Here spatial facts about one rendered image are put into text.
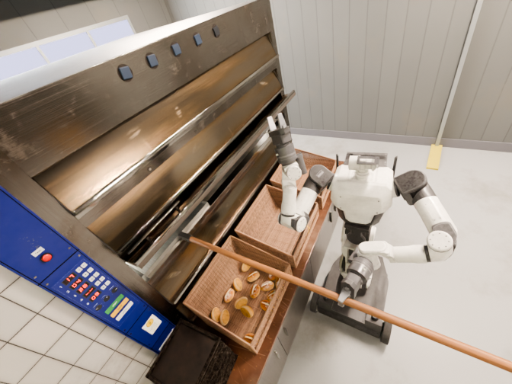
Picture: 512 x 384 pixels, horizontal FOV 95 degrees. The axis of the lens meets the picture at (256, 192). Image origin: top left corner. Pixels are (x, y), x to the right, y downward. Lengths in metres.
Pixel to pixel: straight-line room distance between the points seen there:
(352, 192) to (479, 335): 1.62
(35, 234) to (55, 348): 0.49
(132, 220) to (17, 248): 0.39
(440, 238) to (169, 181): 1.21
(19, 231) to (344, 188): 1.23
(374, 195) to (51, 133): 1.27
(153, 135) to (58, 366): 1.02
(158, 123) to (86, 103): 0.31
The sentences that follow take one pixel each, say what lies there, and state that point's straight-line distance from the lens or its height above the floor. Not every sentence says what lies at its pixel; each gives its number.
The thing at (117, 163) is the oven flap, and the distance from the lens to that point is 1.15.
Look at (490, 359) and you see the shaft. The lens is 1.10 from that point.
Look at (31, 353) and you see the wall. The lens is 1.31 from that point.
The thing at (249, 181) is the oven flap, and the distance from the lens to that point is 1.92.
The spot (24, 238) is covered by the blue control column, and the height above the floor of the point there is 1.76.
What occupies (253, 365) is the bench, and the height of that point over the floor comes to 0.58.
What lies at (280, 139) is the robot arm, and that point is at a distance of 1.04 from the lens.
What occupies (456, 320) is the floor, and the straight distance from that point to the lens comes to 2.49.
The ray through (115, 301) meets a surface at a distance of 1.33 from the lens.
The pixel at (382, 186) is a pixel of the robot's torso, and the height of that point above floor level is 1.39.
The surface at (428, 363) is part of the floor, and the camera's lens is 2.32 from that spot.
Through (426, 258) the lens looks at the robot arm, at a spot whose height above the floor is 1.26.
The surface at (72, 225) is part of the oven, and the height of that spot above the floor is 1.67.
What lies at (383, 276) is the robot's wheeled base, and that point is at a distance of 2.32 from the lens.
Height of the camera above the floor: 2.17
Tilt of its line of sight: 40 degrees down
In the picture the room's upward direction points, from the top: 18 degrees counter-clockwise
